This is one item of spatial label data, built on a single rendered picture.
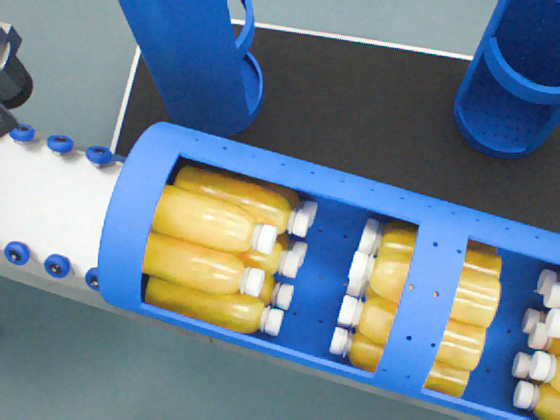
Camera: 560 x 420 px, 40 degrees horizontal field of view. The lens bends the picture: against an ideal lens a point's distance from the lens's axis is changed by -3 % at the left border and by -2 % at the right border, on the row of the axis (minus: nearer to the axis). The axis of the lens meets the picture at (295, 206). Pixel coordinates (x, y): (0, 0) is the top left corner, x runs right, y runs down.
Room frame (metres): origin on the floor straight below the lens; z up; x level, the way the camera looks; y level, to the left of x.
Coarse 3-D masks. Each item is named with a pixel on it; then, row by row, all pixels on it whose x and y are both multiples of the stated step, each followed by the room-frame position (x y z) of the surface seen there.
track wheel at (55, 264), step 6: (48, 258) 0.27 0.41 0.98; (54, 258) 0.27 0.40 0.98; (60, 258) 0.27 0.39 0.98; (48, 264) 0.27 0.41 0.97; (54, 264) 0.26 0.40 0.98; (60, 264) 0.26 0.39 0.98; (66, 264) 0.26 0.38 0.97; (48, 270) 0.26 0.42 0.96; (54, 270) 0.26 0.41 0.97; (60, 270) 0.26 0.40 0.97; (66, 270) 0.25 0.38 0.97; (54, 276) 0.25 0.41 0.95; (60, 276) 0.25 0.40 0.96
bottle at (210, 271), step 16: (160, 240) 0.25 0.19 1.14; (176, 240) 0.25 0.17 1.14; (144, 256) 0.23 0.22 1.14; (160, 256) 0.23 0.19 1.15; (176, 256) 0.23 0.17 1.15; (192, 256) 0.23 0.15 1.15; (208, 256) 0.23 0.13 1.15; (224, 256) 0.23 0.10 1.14; (144, 272) 0.21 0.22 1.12; (160, 272) 0.21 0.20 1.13; (176, 272) 0.21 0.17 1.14; (192, 272) 0.21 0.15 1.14; (208, 272) 0.20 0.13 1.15; (224, 272) 0.20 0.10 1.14; (240, 272) 0.20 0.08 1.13; (192, 288) 0.19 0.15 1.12; (208, 288) 0.18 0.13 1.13; (224, 288) 0.18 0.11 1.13; (240, 288) 0.18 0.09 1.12
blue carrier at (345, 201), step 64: (128, 192) 0.30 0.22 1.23; (320, 192) 0.29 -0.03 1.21; (384, 192) 0.29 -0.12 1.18; (128, 256) 0.22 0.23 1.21; (320, 256) 0.25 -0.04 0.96; (448, 256) 0.19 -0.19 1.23; (512, 256) 0.22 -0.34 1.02; (192, 320) 0.14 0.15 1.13; (320, 320) 0.15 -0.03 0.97; (512, 320) 0.13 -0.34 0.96; (384, 384) 0.03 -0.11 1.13; (512, 384) 0.02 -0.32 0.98
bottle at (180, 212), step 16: (176, 192) 0.31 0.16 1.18; (192, 192) 0.31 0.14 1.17; (160, 208) 0.29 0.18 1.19; (176, 208) 0.29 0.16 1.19; (192, 208) 0.28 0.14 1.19; (208, 208) 0.28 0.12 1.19; (224, 208) 0.28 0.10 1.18; (240, 208) 0.28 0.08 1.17; (160, 224) 0.27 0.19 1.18; (176, 224) 0.27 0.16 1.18; (192, 224) 0.26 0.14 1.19; (208, 224) 0.26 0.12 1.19; (224, 224) 0.26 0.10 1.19; (240, 224) 0.26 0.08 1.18; (256, 224) 0.26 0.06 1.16; (192, 240) 0.25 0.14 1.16; (208, 240) 0.24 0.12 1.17; (224, 240) 0.24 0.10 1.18; (240, 240) 0.24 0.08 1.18; (256, 240) 0.24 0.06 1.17
